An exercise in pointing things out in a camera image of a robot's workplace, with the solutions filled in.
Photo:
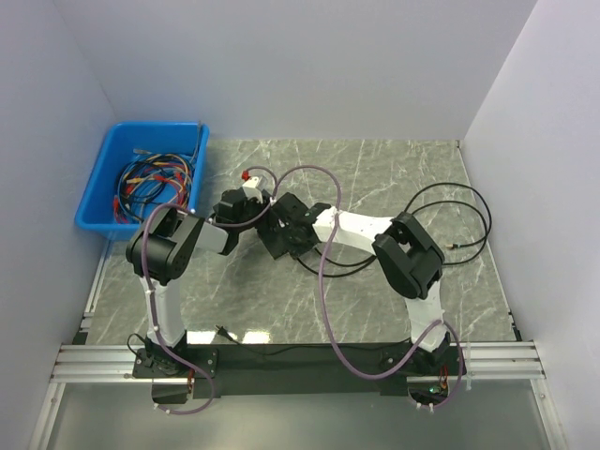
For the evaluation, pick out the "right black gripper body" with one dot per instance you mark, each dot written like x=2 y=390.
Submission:
x=292 y=241

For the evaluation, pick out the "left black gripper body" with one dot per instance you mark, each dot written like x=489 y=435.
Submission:
x=255 y=208

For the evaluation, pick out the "black network switch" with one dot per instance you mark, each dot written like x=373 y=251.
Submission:
x=276 y=241

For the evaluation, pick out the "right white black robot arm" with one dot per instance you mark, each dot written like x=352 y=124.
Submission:
x=412 y=264

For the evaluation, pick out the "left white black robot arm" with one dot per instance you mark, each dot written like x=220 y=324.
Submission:
x=160 y=252

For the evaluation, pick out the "blue plastic bin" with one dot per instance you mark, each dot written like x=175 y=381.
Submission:
x=140 y=165

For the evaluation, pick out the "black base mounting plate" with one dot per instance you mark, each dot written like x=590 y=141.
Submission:
x=269 y=369

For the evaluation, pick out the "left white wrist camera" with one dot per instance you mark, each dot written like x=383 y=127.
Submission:
x=255 y=185

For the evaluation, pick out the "aluminium rail frame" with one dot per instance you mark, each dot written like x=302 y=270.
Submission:
x=93 y=401

